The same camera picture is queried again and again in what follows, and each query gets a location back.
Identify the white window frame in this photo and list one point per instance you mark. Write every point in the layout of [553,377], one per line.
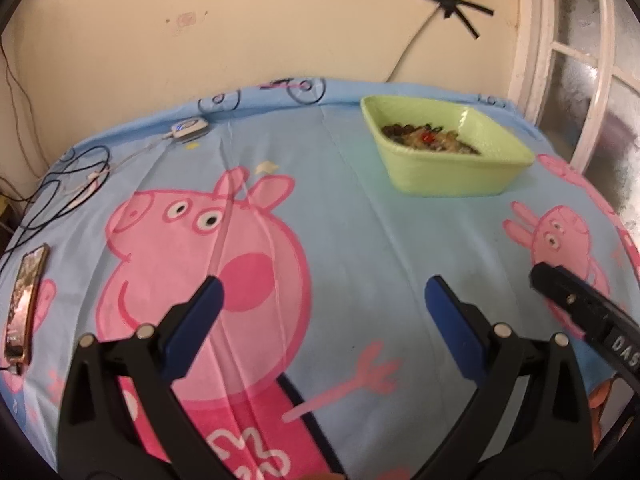
[540,60]

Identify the smartphone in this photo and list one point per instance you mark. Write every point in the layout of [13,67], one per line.
[22,305]

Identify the person's right hand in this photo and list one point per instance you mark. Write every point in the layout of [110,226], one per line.
[602,392]

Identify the black tape cross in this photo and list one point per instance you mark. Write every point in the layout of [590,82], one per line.
[450,2]

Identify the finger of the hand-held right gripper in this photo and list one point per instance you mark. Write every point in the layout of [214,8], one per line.
[570,300]

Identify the light green plastic bowl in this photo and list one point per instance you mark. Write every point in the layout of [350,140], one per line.
[440,175]

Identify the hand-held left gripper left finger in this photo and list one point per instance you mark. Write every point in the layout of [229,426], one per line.
[197,325]

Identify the cartoon pig printed blanket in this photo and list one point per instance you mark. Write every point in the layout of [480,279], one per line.
[350,240]

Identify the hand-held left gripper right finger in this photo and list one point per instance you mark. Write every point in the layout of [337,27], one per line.
[452,330]

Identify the small white charging device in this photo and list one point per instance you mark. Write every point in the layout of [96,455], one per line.
[190,127]

